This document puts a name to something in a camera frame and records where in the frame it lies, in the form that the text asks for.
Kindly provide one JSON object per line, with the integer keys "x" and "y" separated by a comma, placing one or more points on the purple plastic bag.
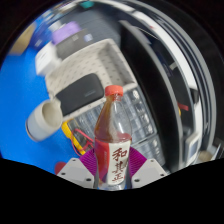
{"x": 66, "y": 31}

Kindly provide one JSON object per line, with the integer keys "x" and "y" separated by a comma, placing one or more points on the grey ceramic cup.
{"x": 43, "y": 120}

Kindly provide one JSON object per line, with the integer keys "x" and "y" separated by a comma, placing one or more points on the black zip case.
{"x": 80, "y": 94}

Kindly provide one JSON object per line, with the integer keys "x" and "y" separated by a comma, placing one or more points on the yellow multimeter with red leads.
{"x": 78, "y": 138}

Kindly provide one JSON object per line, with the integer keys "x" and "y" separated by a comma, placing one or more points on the flat round red coaster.
{"x": 60, "y": 167}

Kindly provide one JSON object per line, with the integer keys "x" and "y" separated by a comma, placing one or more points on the dark grey flat box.
{"x": 73, "y": 45}

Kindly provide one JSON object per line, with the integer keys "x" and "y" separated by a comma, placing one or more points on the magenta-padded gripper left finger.
{"x": 76, "y": 171}

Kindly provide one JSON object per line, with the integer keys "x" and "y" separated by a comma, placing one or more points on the red-capped clear drink bottle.
{"x": 112, "y": 140}

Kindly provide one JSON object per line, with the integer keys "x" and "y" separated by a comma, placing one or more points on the white carton box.
{"x": 46, "y": 58}

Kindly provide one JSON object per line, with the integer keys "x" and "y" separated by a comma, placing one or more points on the teal screen monitor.
{"x": 87, "y": 4}

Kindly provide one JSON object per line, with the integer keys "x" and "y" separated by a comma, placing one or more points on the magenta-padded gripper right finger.
{"x": 149, "y": 170}

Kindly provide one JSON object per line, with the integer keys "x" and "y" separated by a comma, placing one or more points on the dark workbench shelf unit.
{"x": 156, "y": 83}

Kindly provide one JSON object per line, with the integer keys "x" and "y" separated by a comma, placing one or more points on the white dotted storage tray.
{"x": 100, "y": 61}

